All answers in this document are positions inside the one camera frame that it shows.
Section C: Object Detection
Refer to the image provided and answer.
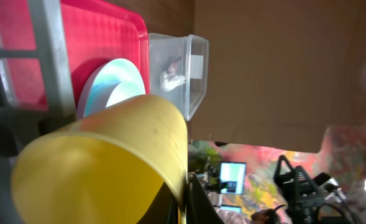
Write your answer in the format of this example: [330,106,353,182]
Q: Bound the red plastic tray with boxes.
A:
[0,0,150,110]

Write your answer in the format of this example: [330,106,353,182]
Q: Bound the lit computer monitor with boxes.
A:
[219,162,247,195]

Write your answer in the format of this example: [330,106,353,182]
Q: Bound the clear plastic bin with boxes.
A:
[149,33,209,121]

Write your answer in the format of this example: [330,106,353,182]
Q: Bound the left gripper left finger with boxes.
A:
[137,183,178,224]

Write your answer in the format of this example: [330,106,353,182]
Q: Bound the grey dishwasher rack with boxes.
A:
[0,0,76,223]

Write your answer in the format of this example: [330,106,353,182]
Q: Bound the red snack wrapper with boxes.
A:
[167,59,181,74]

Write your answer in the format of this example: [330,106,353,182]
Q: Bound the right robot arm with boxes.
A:
[273,155,359,224]

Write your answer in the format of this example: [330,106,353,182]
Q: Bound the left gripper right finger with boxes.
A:
[186,174,224,224]

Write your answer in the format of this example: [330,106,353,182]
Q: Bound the yellow plastic cup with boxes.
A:
[11,95,188,223]

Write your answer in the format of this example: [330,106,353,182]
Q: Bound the white napkin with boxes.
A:
[160,72,186,92]

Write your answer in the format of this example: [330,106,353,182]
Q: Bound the colourful wall painting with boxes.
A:
[188,119,366,223]

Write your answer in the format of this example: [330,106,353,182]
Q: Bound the light blue plate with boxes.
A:
[76,58,145,119]

